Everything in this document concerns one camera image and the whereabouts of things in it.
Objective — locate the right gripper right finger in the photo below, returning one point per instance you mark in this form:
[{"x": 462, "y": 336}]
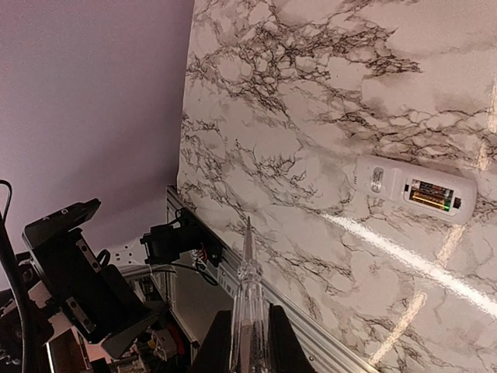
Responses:
[{"x": 286, "y": 353}]

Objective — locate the black battery in remote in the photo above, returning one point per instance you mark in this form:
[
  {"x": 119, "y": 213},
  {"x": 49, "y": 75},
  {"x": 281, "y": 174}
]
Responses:
[{"x": 432, "y": 189}]

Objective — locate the white remote control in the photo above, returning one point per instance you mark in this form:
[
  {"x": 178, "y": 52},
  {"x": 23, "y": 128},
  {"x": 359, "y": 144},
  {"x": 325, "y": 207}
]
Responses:
[{"x": 390, "y": 179}]

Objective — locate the front aluminium frame rail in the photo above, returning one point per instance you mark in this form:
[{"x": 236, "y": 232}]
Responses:
[{"x": 323, "y": 351}]

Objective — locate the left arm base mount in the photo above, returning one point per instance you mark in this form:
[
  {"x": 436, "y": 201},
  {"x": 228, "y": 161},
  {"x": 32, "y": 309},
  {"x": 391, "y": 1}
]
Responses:
[{"x": 165, "y": 243}]

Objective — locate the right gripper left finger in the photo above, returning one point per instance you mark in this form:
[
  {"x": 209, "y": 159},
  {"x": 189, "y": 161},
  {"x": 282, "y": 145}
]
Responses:
[{"x": 214, "y": 353}]

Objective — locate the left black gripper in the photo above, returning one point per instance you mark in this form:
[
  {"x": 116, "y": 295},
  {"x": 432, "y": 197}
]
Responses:
[{"x": 96, "y": 299}]

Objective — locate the clear handle screwdriver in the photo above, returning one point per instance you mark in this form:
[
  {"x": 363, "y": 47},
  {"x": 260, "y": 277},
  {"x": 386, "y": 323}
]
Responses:
[{"x": 250, "y": 318}]

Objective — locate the gold battery in remote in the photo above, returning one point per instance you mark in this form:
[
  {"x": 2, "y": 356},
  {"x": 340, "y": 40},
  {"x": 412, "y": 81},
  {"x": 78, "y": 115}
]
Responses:
[{"x": 436, "y": 202}]

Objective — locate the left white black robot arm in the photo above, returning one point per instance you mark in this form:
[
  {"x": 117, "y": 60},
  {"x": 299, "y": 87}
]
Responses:
[{"x": 127, "y": 260}]

